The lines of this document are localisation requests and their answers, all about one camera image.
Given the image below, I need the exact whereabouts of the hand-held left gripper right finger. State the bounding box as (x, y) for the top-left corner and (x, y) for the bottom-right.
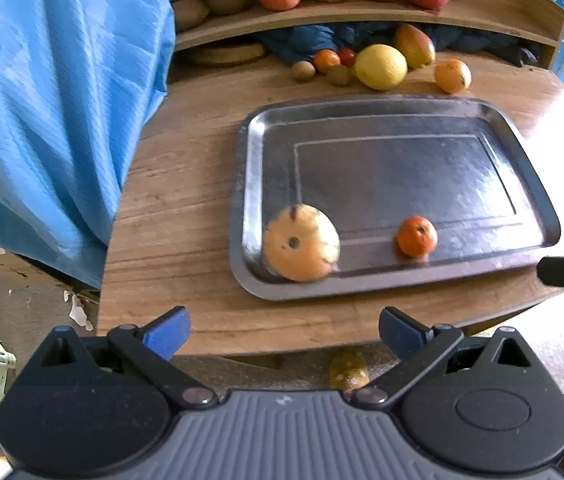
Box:
(351, 306), (538, 408)

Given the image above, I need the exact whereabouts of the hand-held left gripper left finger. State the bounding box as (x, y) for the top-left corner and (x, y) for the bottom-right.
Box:
(26, 305), (220, 408)

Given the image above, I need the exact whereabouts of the metal tray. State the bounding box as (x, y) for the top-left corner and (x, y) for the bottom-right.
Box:
(229, 94), (562, 302)

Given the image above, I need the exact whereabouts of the red-green mango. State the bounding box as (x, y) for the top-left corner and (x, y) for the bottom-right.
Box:
(394, 24), (436, 70)

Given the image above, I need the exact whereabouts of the small tangerine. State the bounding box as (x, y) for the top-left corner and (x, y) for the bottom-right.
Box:
(313, 49), (341, 74)
(396, 215), (438, 259)

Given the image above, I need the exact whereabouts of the mottled yellow mango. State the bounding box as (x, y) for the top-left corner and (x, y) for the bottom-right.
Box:
(329, 350), (370, 392)

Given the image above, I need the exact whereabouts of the white paper scrap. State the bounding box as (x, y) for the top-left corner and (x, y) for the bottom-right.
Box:
(68, 291), (94, 332)

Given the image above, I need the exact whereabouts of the large pale orange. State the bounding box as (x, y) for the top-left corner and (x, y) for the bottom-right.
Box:
(263, 204), (341, 282)

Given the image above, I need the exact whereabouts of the light blue cloth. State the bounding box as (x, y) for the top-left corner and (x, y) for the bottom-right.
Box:
(0, 0), (177, 291)

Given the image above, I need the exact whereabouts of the yellow lemon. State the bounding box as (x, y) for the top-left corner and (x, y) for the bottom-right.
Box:
(354, 44), (408, 92)

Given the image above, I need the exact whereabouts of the dark blue puffer jacket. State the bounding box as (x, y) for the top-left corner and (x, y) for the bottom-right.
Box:
(254, 22), (540, 67)

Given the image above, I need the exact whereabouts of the wooden shelf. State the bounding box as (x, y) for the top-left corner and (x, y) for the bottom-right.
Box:
(172, 0), (564, 71)

